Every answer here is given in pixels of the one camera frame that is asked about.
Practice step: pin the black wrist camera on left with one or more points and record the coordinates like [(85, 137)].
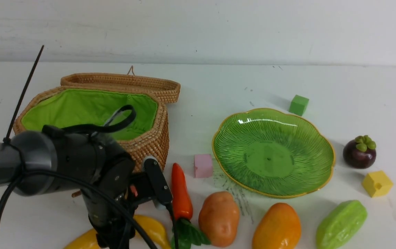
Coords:
[(150, 185)]

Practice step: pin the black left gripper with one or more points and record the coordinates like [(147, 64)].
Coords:
[(113, 231)]

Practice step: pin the green foam cube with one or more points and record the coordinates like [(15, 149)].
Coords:
[(298, 105)]

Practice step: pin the woven wicker basket green lining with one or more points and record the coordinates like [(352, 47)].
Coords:
[(68, 106)]

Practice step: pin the pink foam cube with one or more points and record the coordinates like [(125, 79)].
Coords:
[(203, 165)]

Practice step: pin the woven wicker basket lid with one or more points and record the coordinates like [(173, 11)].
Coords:
[(166, 91)]

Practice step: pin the yellow foam cube with hole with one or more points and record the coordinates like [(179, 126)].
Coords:
[(377, 184)]

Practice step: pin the green plastic starfruit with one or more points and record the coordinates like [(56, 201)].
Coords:
[(340, 225)]

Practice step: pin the brown plastic potato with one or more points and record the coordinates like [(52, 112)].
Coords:
[(219, 219)]

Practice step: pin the yellow plastic banana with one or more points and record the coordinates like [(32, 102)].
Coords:
[(155, 230)]

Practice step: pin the green glass leaf plate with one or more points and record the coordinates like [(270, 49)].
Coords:
[(273, 153)]

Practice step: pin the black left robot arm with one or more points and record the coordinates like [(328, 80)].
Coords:
[(100, 161)]

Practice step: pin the dark purple plastic mangosteen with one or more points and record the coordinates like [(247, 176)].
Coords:
[(360, 152)]

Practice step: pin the orange plastic carrot green leaves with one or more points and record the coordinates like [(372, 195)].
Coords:
[(187, 233)]

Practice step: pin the orange plastic mango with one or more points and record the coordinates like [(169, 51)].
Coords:
[(280, 228)]

